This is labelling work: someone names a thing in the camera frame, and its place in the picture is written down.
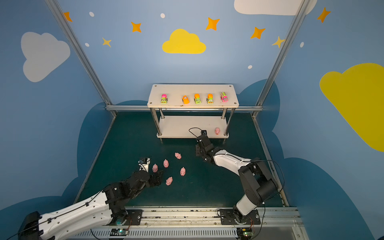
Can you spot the left aluminium frame post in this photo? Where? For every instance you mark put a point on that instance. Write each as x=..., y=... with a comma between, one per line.
x=64, y=24

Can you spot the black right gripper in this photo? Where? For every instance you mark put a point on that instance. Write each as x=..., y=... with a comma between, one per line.
x=202, y=147

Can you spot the orange green toy truck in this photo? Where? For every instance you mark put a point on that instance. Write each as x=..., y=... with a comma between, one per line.
x=210, y=99

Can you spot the controller board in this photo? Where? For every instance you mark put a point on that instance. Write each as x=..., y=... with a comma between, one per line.
x=119, y=232
x=244, y=234

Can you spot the left controller board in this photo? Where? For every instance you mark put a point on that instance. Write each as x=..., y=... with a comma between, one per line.
x=119, y=232

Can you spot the pink green toy truck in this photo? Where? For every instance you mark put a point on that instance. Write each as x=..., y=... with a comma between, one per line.
x=164, y=99

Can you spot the right aluminium frame post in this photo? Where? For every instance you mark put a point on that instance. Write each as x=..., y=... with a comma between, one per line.
x=290, y=37

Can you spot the white two-tier shelf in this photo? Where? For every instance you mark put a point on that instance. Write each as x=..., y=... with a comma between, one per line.
x=182, y=127

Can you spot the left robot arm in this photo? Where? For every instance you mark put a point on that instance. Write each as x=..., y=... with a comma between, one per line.
x=101, y=209

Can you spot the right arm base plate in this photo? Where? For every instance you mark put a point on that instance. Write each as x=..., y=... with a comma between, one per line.
x=230, y=217

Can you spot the rear aluminium crossbar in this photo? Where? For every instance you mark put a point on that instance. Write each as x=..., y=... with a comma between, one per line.
x=127, y=108

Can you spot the aluminium frame post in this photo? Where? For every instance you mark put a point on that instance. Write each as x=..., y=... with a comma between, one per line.
x=290, y=37
x=64, y=24

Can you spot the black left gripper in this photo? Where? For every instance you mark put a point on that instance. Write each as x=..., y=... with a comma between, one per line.
x=154, y=178

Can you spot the orange green toy car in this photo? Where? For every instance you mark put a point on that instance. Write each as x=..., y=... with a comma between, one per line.
x=197, y=99

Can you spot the right controller board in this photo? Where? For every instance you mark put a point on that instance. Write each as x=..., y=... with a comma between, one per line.
x=244, y=234

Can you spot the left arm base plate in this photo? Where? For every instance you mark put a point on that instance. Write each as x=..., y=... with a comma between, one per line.
x=129, y=217

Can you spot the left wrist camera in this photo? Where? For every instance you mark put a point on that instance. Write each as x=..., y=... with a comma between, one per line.
x=144, y=164

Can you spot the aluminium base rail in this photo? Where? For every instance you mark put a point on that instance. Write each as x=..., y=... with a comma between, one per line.
x=190, y=223

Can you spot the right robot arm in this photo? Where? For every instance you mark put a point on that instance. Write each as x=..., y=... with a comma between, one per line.
x=256, y=178

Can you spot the pink green toy car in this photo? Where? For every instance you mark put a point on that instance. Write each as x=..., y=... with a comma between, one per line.
x=224, y=97

